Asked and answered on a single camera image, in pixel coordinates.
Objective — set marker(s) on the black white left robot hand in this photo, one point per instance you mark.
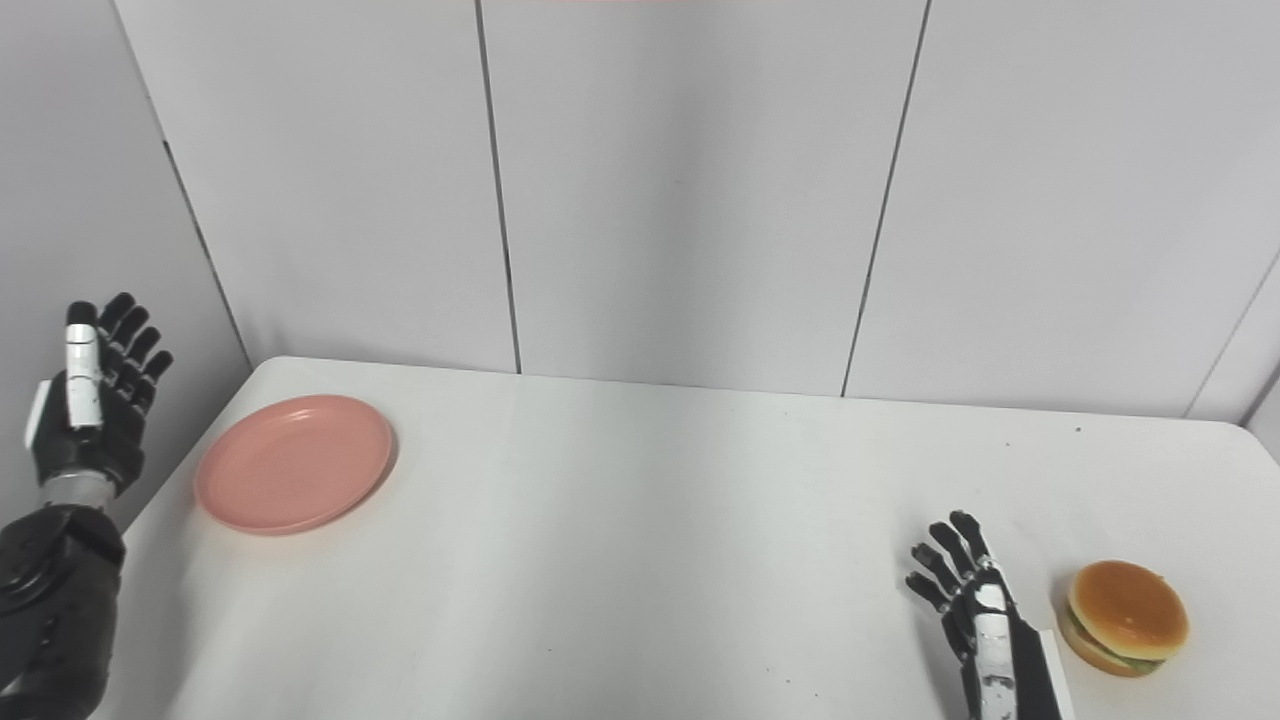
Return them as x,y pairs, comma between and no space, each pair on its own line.
85,420

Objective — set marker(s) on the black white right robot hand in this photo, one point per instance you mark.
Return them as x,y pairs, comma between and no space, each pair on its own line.
1000,660

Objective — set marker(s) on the toy hamburger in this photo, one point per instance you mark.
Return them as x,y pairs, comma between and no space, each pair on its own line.
1130,610

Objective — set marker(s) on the pink round plate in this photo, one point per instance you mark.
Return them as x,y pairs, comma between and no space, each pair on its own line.
295,465

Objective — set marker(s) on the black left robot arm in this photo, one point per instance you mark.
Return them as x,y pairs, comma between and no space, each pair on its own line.
55,600

